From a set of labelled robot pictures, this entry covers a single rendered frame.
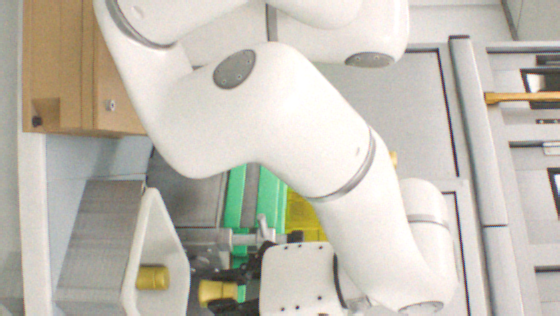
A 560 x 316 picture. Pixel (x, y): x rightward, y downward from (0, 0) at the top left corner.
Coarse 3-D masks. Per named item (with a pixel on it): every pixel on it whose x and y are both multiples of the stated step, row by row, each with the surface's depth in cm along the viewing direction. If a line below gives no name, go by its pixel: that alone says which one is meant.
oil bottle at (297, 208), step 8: (296, 192) 113; (288, 200) 111; (296, 200) 111; (304, 200) 111; (288, 208) 110; (296, 208) 110; (304, 208) 110; (312, 208) 110; (288, 216) 109; (296, 216) 109; (304, 216) 109; (312, 216) 109
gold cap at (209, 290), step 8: (208, 280) 80; (216, 280) 80; (232, 280) 79; (200, 288) 78; (208, 288) 78; (216, 288) 78; (224, 288) 78; (232, 288) 78; (200, 296) 78; (208, 296) 78; (216, 296) 78; (224, 296) 78; (232, 296) 78; (200, 304) 78
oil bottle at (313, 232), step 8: (288, 224) 109; (296, 224) 108; (304, 224) 108; (312, 224) 108; (288, 232) 107; (304, 232) 107; (312, 232) 107; (320, 232) 107; (312, 240) 106; (320, 240) 106
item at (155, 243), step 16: (144, 208) 75; (160, 208) 81; (144, 224) 74; (160, 224) 83; (144, 240) 86; (160, 240) 86; (176, 240) 87; (128, 256) 72; (144, 256) 89; (160, 256) 89; (176, 256) 90; (128, 272) 69; (176, 272) 92; (128, 288) 68; (176, 288) 91; (128, 304) 68; (144, 304) 90; (160, 304) 90; (176, 304) 90
